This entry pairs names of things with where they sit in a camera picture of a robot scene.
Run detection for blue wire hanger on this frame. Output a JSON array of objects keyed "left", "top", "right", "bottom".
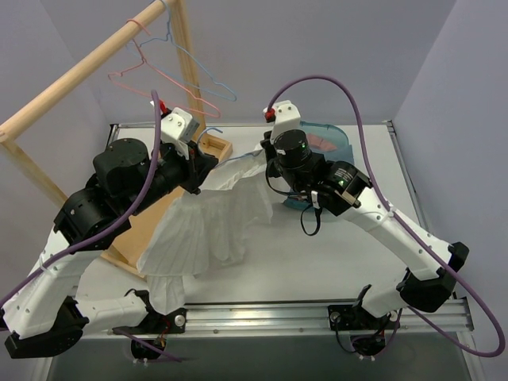
[
  {"left": 197, "top": 127, "right": 261, "bottom": 164},
  {"left": 125, "top": 0, "right": 238, "bottom": 102}
]

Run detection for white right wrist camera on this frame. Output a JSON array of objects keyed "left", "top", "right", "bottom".
[{"left": 263, "top": 100, "right": 301, "bottom": 142}]

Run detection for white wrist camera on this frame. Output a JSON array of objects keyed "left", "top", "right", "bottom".
[
  {"left": 154, "top": 107, "right": 199, "bottom": 160},
  {"left": 263, "top": 100, "right": 301, "bottom": 142}
]

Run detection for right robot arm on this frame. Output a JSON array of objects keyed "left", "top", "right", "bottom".
[{"left": 260, "top": 129, "right": 469, "bottom": 328}]

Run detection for pink ruffled skirt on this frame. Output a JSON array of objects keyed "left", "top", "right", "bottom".
[{"left": 306, "top": 133, "right": 337, "bottom": 152}]

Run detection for wooden clothes rack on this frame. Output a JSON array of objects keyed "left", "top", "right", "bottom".
[{"left": 1, "top": 1, "right": 221, "bottom": 278}]

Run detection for white ruffled skirt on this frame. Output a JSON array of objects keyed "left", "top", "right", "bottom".
[{"left": 137, "top": 150, "right": 273, "bottom": 314}]

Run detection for blue wire hanger front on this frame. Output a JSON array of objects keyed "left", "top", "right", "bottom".
[{"left": 125, "top": 0, "right": 238, "bottom": 102}]

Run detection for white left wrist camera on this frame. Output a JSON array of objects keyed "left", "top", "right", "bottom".
[{"left": 154, "top": 107, "right": 199, "bottom": 160}]

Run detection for pink wire hanger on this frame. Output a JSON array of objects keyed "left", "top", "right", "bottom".
[{"left": 107, "top": 17, "right": 220, "bottom": 119}]

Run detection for teal plastic tray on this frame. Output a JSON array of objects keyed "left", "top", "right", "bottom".
[{"left": 273, "top": 121, "right": 351, "bottom": 206}]

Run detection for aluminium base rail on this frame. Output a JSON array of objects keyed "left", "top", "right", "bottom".
[{"left": 55, "top": 303, "right": 475, "bottom": 338}]

